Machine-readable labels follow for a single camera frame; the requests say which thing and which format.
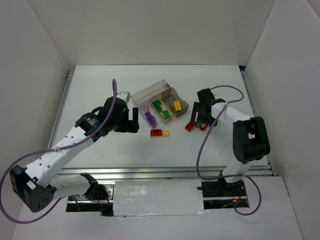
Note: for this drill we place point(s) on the green lego plate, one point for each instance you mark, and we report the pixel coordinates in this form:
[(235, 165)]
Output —
[(166, 114)]

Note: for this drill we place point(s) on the yellow curved lego brick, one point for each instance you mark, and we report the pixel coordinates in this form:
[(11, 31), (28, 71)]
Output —
[(177, 105)]

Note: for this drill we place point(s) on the small green lego brick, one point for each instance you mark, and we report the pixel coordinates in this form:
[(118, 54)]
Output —
[(158, 108)]

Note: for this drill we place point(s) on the clear smoky container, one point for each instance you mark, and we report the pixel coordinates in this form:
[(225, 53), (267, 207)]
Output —
[(142, 98)]

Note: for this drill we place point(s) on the red arch lego brick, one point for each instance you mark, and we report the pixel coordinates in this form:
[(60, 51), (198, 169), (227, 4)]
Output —
[(155, 133)]

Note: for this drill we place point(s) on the clear small container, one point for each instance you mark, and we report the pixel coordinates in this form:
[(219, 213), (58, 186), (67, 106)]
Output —
[(158, 116)]

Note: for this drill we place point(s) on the dark grey container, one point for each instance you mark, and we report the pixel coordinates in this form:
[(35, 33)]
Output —
[(170, 95)]

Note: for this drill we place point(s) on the aluminium rail frame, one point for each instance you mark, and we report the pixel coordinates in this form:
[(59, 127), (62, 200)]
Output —
[(138, 155)]

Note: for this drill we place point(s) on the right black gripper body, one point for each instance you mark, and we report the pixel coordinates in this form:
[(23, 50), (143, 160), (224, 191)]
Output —
[(203, 116)]

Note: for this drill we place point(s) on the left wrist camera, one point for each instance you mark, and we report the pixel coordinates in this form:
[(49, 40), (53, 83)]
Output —
[(124, 95)]

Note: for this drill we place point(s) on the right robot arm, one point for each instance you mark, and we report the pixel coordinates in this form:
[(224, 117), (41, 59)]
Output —
[(250, 141)]

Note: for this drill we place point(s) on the purple lego brick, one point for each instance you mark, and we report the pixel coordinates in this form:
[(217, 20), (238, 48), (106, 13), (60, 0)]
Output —
[(151, 119)]

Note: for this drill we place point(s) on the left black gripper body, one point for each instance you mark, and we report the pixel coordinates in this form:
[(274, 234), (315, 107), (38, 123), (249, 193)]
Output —
[(127, 122)]

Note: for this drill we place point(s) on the yellow flat lego plate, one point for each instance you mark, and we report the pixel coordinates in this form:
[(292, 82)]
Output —
[(165, 133)]

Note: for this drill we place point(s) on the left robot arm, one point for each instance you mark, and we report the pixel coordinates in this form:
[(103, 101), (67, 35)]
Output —
[(38, 183)]

